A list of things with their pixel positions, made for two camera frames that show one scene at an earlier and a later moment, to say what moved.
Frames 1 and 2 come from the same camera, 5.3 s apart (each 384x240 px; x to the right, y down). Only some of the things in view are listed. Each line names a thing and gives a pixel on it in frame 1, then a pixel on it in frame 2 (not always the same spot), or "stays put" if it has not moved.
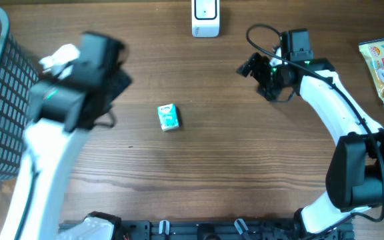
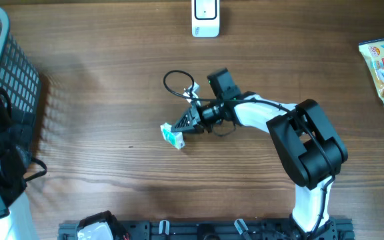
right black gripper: (273, 94) -> (197, 121)
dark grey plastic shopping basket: (6, 79) stays put
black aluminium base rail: (161, 229) stays put
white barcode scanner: (205, 19) stays put
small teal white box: (169, 117) -> (175, 139)
